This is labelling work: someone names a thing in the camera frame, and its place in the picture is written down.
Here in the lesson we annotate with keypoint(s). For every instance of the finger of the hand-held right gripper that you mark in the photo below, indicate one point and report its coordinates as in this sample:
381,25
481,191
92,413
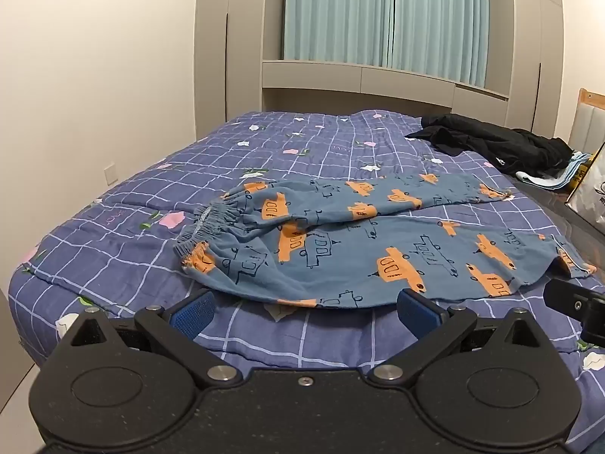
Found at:
572,298

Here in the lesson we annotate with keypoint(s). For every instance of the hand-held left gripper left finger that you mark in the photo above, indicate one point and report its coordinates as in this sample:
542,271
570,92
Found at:
194,314

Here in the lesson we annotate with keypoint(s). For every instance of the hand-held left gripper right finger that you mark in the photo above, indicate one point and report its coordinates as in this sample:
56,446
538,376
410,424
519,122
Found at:
418,310

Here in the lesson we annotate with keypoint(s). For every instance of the blue pants with orange print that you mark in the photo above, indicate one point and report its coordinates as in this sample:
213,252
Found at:
331,255

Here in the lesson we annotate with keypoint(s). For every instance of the blue checked floral blanket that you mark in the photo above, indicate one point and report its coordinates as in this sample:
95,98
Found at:
142,255

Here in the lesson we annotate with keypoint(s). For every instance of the dark grey bed sheet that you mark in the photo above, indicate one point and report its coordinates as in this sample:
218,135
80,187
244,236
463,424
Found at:
548,208

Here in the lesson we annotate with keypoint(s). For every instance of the white and yellow bag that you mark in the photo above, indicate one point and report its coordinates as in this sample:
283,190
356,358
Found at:
591,194

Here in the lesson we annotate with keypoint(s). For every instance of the light blue towel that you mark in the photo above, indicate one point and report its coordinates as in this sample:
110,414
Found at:
557,177

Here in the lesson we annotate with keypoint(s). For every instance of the black garment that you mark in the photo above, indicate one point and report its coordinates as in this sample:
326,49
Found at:
491,144

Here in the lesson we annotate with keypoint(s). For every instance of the wooden padded headboard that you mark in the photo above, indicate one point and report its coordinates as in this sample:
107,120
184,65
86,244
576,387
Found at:
588,118

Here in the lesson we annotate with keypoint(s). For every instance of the beige wardrobe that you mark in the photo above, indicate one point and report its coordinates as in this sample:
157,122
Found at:
524,56
236,47

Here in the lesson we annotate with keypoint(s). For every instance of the teal curtain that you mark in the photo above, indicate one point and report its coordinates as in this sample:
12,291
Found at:
378,14

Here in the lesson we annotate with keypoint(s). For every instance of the white wall socket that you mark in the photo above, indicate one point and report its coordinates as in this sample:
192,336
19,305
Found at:
111,173

